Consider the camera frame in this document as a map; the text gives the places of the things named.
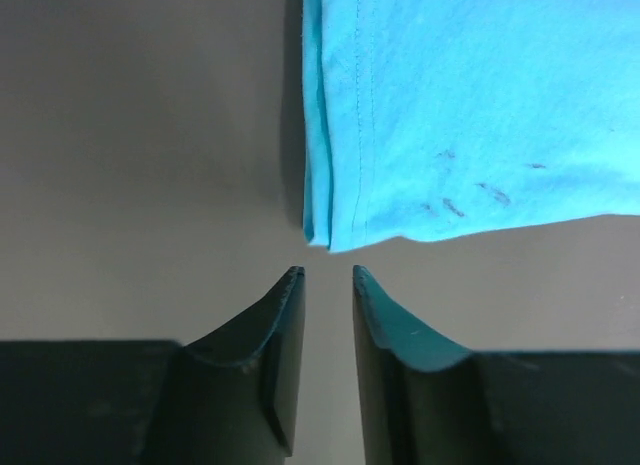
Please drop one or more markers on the bright cyan t shirt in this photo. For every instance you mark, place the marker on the bright cyan t shirt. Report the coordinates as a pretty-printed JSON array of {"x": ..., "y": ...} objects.
[{"x": 437, "y": 119}]

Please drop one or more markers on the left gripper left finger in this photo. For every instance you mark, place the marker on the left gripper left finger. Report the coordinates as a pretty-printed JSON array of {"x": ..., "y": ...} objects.
[{"x": 231, "y": 396}]

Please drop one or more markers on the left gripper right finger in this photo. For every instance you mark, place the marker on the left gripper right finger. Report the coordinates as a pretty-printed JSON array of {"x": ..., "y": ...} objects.
[{"x": 421, "y": 396}]

